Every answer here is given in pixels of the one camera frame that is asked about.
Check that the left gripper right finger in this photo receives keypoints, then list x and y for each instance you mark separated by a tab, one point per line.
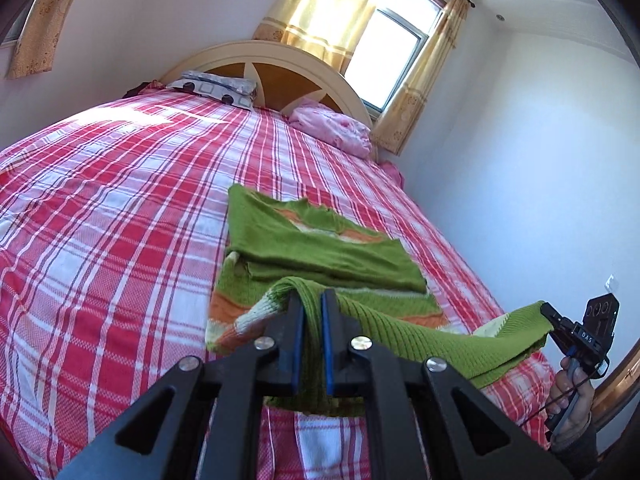
424	420

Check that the red white plaid bedspread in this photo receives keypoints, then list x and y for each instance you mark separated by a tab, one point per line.
113	229

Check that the yellow curtain at side window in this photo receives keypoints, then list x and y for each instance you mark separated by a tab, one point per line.
36	46

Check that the person's right hand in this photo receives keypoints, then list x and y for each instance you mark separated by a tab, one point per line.
570	397

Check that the window behind bed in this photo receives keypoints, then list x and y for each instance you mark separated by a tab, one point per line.
390	44

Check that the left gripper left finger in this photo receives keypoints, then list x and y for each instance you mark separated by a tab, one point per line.
201	418

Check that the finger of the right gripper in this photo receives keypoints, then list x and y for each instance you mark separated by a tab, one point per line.
560	324

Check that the cream wooden headboard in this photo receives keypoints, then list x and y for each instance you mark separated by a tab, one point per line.
283	74

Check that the yellow curtain right of window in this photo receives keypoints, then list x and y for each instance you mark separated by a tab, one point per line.
394	127

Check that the pink pillow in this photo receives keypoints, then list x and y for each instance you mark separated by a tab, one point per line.
347	134

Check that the pink cloth beside bed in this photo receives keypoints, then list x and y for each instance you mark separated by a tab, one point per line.
393	172

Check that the yellow curtain behind headboard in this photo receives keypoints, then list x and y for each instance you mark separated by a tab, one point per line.
327	29

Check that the green orange striped knit sweater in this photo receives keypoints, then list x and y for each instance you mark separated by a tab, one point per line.
281	248

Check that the grey white folded blanket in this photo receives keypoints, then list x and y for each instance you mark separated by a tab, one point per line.
237	92

